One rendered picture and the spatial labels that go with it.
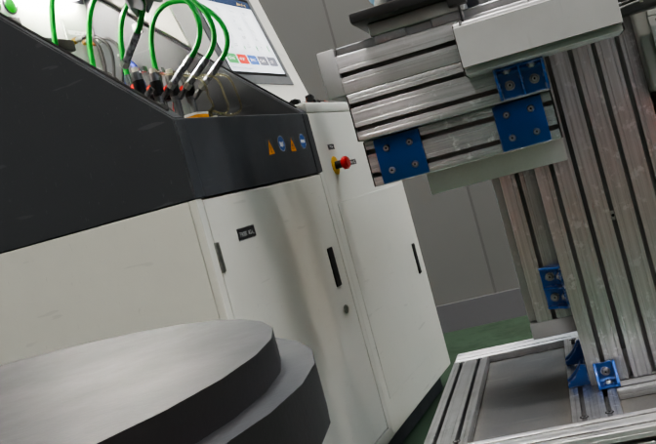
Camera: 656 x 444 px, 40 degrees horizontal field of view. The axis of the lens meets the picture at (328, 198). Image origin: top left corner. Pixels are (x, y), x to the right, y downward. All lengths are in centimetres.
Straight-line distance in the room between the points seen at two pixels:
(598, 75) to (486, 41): 39
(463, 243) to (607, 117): 220
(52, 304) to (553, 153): 105
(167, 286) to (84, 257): 19
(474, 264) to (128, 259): 239
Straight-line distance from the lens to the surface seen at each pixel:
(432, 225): 399
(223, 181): 186
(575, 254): 188
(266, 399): 30
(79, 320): 193
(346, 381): 222
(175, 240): 177
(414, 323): 281
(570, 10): 155
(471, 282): 401
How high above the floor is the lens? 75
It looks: 1 degrees down
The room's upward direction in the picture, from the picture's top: 15 degrees counter-clockwise
